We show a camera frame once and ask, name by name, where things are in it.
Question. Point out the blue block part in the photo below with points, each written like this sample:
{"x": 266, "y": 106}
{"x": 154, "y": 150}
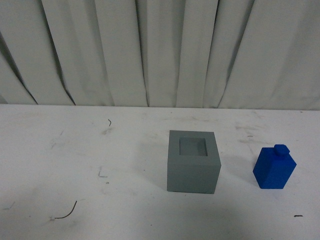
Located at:
{"x": 274, "y": 167}

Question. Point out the gray cube base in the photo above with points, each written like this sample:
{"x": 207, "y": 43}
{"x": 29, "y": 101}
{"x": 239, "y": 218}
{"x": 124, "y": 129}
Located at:
{"x": 193, "y": 163}

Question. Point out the white pleated curtain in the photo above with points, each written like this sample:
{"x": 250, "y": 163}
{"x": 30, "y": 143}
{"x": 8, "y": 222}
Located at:
{"x": 228, "y": 54}

